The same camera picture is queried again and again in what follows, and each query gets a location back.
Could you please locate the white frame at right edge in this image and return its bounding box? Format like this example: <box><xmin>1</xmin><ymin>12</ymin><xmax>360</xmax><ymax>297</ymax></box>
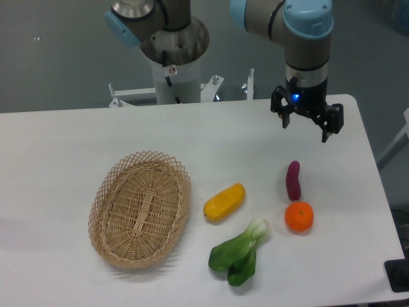
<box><xmin>376</xmin><ymin>109</ymin><xmax>408</xmax><ymax>171</ymax></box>

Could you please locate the black cable on pedestal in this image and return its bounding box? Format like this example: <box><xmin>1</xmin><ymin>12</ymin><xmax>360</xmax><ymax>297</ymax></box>
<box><xmin>161</xmin><ymin>50</ymin><xmax>182</xmax><ymax>104</ymax></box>

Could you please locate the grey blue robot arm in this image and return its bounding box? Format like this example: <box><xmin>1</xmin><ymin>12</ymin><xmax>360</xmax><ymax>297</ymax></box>
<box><xmin>104</xmin><ymin>1</ymin><xmax>344</xmax><ymax>141</ymax></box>

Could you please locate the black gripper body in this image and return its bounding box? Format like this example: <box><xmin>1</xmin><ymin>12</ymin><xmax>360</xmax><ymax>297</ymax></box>
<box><xmin>284</xmin><ymin>77</ymin><xmax>328</xmax><ymax>119</ymax></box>

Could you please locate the purple sweet potato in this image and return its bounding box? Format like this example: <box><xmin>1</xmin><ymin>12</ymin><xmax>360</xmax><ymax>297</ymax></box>
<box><xmin>286</xmin><ymin>161</ymin><xmax>301</xmax><ymax>201</ymax></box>

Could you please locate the orange mandarin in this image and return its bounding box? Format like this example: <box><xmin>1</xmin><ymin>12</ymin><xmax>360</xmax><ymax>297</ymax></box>
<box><xmin>284</xmin><ymin>201</ymin><xmax>314</xmax><ymax>232</ymax></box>

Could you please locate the green bok choy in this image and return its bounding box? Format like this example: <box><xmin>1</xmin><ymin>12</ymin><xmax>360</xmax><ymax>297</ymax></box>
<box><xmin>208</xmin><ymin>217</ymin><xmax>271</xmax><ymax>287</ymax></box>

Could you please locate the black device at table edge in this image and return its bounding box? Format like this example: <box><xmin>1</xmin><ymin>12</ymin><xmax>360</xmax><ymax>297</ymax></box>
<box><xmin>384</xmin><ymin>259</ymin><xmax>408</xmax><ymax>293</ymax></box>

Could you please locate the yellow mango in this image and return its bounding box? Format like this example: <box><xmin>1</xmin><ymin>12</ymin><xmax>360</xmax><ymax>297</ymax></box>
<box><xmin>203</xmin><ymin>183</ymin><xmax>246</xmax><ymax>222</ymax></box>

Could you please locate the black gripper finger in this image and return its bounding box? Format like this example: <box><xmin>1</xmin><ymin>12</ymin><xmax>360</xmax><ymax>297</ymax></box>
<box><xmin>270</xmin><ymin>86</ymin><xmax>295</xmax><ymax>129</ymax></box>
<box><xmin>313</xmin><ymin>104</ymin><xmax>344</xmax><ymax>143</ymax></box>

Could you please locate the white metal base frame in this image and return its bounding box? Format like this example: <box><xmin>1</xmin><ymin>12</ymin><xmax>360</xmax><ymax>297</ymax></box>
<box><xmin>109</xmin><ymin>68</ymin><xmax>256</xmax><ymax>107</ymax></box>

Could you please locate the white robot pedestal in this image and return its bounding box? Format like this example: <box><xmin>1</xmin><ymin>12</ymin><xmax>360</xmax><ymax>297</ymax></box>
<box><xmin>139</xmin><ymin>16</ymin><xmax>211</xmax><ymax>105</ymax></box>

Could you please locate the woven wicker basket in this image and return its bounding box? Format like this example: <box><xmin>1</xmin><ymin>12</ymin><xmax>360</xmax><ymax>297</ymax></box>
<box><xmin>88</xmin><ymin>151</ymin><xmax>191</xmax><ymax>269</ymax></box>

